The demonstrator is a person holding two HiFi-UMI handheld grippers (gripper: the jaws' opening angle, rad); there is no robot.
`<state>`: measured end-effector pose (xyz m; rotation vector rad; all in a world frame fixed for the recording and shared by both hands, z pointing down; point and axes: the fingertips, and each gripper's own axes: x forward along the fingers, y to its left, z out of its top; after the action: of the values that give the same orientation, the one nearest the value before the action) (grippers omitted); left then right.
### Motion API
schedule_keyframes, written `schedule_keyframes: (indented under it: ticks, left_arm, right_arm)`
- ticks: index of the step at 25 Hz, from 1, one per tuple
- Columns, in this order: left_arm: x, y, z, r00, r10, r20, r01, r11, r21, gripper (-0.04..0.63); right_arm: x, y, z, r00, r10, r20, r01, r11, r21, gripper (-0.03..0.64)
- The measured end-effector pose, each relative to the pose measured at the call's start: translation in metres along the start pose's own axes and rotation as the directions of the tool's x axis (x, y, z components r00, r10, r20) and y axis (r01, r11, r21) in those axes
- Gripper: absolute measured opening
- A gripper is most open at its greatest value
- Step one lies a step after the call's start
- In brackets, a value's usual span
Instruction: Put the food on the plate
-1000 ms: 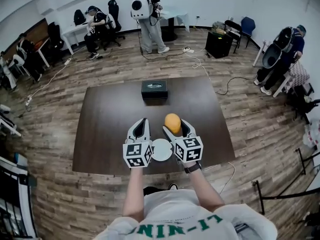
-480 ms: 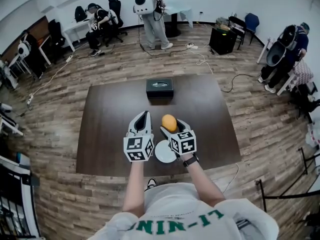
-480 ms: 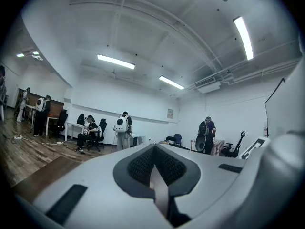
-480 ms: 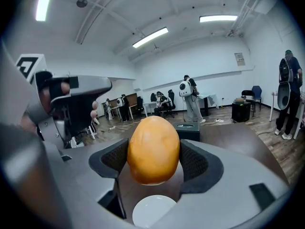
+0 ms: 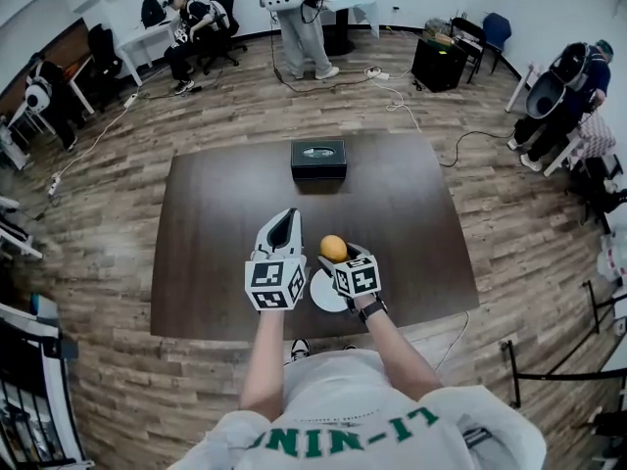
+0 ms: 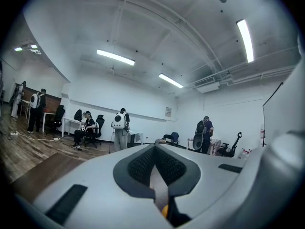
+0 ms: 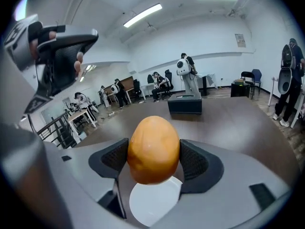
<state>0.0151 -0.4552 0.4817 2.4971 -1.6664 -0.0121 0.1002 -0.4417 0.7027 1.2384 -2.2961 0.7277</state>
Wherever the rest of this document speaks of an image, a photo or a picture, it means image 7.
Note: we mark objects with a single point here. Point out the black box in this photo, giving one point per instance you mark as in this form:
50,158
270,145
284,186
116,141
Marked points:
184,105

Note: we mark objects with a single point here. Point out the black metal chair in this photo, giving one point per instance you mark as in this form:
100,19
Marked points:
246,76

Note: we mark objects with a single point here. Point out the black cabinet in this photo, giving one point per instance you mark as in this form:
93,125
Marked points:
239,90

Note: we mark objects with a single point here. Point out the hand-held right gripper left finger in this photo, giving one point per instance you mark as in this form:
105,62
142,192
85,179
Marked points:
83,175

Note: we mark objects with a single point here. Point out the white round plate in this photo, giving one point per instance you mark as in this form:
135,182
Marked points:
152,204

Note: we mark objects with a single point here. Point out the wall poster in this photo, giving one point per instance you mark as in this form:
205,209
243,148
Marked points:
240,40

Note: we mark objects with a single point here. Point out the black backpack with white shell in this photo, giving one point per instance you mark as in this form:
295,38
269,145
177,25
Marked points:
286,80

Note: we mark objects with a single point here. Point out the orange-brown egg-shaped fruit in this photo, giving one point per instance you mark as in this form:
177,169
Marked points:
153,151

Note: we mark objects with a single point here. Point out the blue chair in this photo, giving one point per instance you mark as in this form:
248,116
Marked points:
257,76

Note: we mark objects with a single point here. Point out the grey side table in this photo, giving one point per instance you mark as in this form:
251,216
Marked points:
208,76

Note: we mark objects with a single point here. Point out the white round backpack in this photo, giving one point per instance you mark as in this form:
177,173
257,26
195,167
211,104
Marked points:
183,67

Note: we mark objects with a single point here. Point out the ceiling light strip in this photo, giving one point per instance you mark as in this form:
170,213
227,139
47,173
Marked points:
143,15

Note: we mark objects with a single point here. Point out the white power strip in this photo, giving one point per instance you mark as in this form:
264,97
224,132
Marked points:
112,114

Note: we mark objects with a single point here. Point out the white desk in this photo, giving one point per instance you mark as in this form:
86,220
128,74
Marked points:
78,114

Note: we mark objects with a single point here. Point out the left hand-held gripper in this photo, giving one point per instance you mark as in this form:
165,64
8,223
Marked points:
21,54

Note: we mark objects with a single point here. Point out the person's left hand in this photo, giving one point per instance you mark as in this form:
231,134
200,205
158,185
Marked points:
77,65

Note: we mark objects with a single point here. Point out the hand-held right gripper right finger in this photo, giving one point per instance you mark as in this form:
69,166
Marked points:
226,194

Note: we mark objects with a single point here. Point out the brown wooden partition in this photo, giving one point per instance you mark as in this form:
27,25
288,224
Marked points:
127,81

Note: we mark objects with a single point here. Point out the black stair railing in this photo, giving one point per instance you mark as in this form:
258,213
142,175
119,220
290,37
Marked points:
59,132

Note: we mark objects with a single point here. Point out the black office chair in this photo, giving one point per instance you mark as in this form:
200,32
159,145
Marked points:
168,76
137,88

